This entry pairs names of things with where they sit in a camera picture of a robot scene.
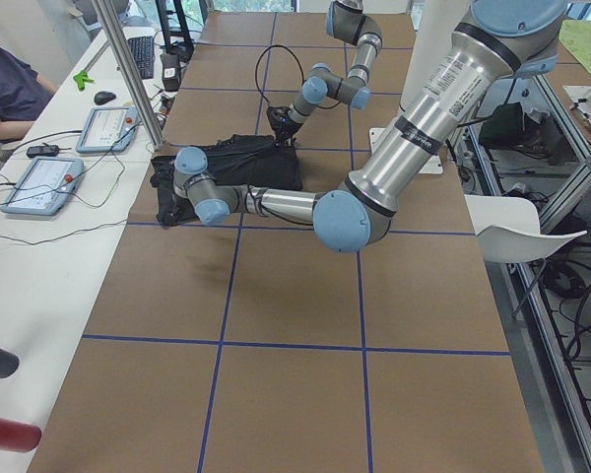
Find black handheld remote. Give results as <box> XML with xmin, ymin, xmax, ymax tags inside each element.
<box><xmin>26</xmin><ymin>145</ymin><xmax>60</xmax><ymax>159</ymax></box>

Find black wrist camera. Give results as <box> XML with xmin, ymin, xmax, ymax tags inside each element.
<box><xmin>266</xmin><ymin>106</ymin><xmax>290</xmax><ymax>131</ymax></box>
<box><xmin>150</xmin><ymin>156</ymin><xmax>175</xmax><ymax>190</ymax></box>

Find aluminium frame post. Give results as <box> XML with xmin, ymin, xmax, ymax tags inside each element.
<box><xmin>93</xmin><ymin>0</ymin><xmax>164</xmax><ymax>151</ymax></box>

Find near teach pendant tablet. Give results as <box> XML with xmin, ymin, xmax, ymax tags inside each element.
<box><xmin>0</xmin><ymin>157</ymin><xmax>85</xmax><ymax>217</ymax></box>

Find black computer mouse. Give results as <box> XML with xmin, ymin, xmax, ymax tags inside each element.
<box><xmin>94</xmin><ymin>91</ymin><xmax>116</xmax><ymax>105</ymax></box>

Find far teach pendant tablet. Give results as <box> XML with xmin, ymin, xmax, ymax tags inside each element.
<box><xmin>75</xmin><ymin>106</ymin><xmax>139</xmax><ymax>154</ymax></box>

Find white plastic chair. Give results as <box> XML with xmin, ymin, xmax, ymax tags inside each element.
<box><xmin>465</xmin><ymin>195</ymin><xmax>587</xmax><ymax>263</ymax></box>

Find black box with label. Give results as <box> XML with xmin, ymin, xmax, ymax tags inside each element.
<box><xmin>160</xmin><ymin>53</ymin><xmax>181</xmax><ymax>92</ymax></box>

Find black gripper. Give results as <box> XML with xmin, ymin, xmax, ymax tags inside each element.
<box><xmin>275</xmin><ymin>117</ymin><xmax>300</xmax><ymax>147</ymax></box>
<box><xmin>158</xmin><ymin>189</ymin><xmax>190</xmax><ymax>228</ymax></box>

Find black t-shirt with logo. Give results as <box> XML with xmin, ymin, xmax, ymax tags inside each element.
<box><xmin>177</xmin><ymin>134</ymin><xmax>302</xmax><ymax>224</ymax></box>

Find green plastic clip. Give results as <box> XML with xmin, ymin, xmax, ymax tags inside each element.
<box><xmin>73</xmin><ymin>70</ymin><xmax>95</xmax><ymax>92</ymax></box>

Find black keyboard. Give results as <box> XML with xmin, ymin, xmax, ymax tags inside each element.
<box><xmin>127</xmin><ymin>35</ymin><xmax>155</xmax><ymax>79</ymax></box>

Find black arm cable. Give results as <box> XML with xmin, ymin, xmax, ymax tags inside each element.
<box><xmin>254</xmin><ymin>44</ymin><xmax>344</xmax><ymax>119</ymax></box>

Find red bottle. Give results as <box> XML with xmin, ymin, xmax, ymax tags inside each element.
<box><xmin>0</xmin><ymin>418</ymin><xmax>42</xmax><ymax>452</ymax></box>

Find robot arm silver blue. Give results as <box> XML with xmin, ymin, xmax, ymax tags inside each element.
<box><xmin>172</xmin><ymin>1</ymin><xmax>567</xmax><ymax>253</ymax></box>
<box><xmin>267</xmin><ymin>1</ymin><xmax>383</xmax><ymax>146</ymax></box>

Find teach pendant tablet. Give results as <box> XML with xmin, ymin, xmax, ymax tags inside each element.
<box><xmin>75</xmin><ymin>106</ymin><xmax>139</xmax><ymax>154</ymax></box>
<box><xmin>0</xmin><ymin>157</ymin><xmax>85</xmax><ymax>217</ymax></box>

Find seated person in blue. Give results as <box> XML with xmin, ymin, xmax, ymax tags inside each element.
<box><xmin>0</xmin><ymin>47</ymin><xmax>58</xmax><ymax>142</ymax></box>

